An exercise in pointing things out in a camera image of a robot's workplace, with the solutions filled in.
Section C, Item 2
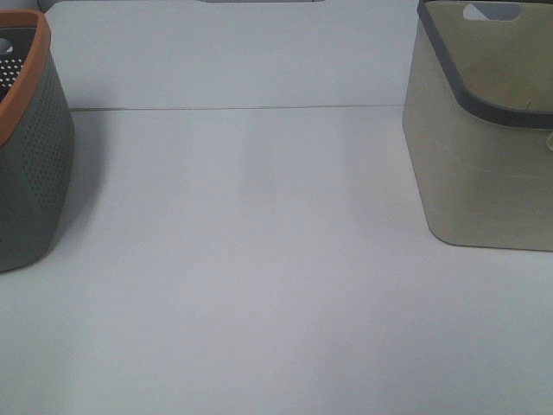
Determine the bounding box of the grey perforated basket orange rim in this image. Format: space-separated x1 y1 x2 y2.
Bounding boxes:
1 9 75 271

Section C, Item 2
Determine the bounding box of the beige bin grey rim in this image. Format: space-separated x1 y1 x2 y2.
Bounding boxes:
403 1 552 251

